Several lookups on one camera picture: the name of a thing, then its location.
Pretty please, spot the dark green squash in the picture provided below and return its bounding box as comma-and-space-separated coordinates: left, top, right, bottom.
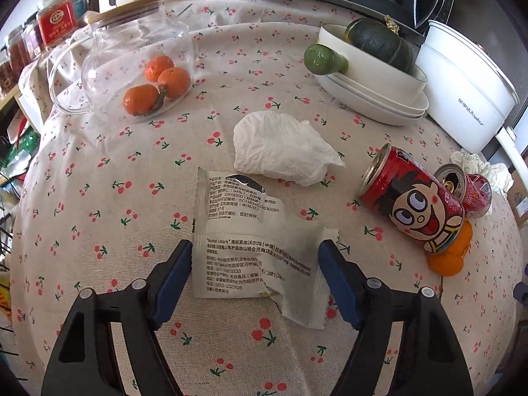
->
344, 17, 416, 74

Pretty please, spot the orange peel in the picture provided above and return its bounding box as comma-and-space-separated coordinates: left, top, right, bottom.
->
427, 218, 473, 277

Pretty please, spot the cherry print tablecloth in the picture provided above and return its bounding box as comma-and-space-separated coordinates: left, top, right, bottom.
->
8, 0, 524, 396

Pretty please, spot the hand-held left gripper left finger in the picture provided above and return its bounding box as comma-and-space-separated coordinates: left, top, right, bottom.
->
40, 239, 194, 396

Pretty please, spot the white plate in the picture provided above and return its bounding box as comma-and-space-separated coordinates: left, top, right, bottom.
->
330, 91, 428, 127
315, 72, 430, 118

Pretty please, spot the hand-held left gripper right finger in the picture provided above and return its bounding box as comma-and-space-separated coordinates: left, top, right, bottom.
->
318, 239, 471, 396

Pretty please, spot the white tissue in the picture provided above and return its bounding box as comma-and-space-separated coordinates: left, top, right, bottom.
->
449, 150, 514, 194
233, 111, 346, 186

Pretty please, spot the red cartoon drink can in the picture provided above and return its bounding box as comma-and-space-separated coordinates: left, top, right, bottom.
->
433, 163, 493, 218
358, 144, 466, 254

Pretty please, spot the tangerine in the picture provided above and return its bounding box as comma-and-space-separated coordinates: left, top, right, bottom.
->
123, 84, 161, 116
157, 67, 192, 100
144, 55, 176, 83

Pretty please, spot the glass jar with red label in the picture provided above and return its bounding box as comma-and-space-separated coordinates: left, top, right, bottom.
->
36, 0, 79, 48
5, 22, 42, 71

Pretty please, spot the white printed wrapper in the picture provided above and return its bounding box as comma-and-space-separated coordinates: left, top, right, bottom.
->
190, 167, 340, 330

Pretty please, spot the white bowl with green handle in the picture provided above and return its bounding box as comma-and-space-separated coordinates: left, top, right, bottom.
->
304, 24, 429, 106

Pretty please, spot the white electric pot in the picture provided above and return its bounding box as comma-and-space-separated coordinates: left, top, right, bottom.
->
414, 20, 528, 182

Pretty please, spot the glass jar with oranges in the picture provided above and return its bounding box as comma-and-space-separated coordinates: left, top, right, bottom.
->
49, 0, 194, 122

